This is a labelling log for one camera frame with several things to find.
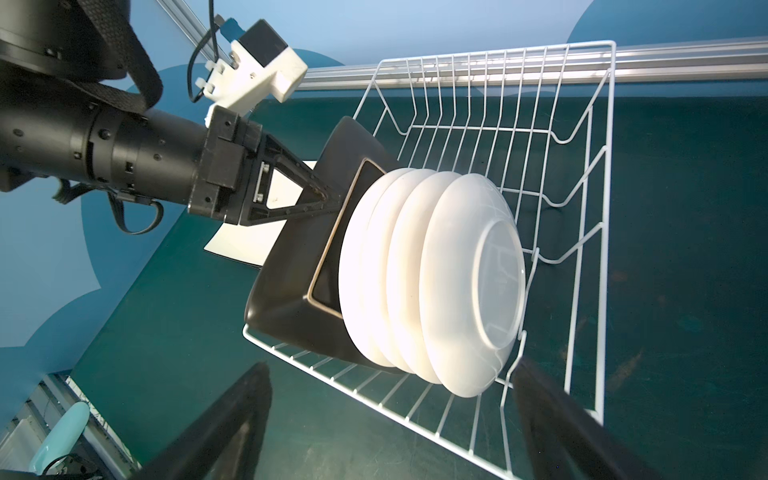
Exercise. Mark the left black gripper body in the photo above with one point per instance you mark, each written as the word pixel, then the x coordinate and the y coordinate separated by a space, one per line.
pixel 50 129

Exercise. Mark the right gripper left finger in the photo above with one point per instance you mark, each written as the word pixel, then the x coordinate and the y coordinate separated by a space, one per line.
pixel 226 440

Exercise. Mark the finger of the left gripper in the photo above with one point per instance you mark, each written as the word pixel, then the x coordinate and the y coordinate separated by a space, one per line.
pixel 317 197

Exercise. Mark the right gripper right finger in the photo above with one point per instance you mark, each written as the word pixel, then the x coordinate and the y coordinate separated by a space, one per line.
pixel 558 432

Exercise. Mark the white round plate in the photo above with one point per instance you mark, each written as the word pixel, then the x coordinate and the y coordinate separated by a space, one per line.
pixel 472 285
pixel 415 195
pixel 382 203
pixel 350 276

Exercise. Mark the black square plate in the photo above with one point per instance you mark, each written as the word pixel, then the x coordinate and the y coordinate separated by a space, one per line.
pixel 295 296

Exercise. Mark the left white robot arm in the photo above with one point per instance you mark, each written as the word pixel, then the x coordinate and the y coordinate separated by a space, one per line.
pixel 91 46

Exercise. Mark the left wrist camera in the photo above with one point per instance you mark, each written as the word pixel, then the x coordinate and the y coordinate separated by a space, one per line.
pixel 262 64

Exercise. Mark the white wire dish rack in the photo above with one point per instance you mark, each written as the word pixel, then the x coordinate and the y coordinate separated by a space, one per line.
pixel 538 123

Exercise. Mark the aluminium frame rail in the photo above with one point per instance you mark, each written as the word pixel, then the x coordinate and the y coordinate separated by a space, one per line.
pixel 660 60

